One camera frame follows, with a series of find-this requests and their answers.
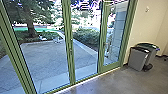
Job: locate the green glass door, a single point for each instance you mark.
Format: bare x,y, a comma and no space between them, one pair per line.
103,33

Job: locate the grey indoor trash bin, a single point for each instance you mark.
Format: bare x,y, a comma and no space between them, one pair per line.
137,58

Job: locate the dark green bush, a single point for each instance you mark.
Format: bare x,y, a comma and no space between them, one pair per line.
86,36

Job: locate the green framed glass doors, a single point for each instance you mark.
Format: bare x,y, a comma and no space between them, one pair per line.
68,40

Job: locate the small grey outdoor fixture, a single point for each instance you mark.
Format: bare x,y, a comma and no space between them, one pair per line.
57,39

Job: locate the grey building column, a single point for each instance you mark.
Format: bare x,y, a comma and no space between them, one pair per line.
118,30

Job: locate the bright green lawn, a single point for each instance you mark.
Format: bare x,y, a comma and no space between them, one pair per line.
43,29

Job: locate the low green hedge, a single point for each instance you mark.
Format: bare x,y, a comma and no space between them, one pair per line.
40,36

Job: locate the large outdoor tree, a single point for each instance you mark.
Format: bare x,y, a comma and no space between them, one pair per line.
31,23

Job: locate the small white wall device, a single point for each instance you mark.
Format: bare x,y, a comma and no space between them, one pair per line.
147,9

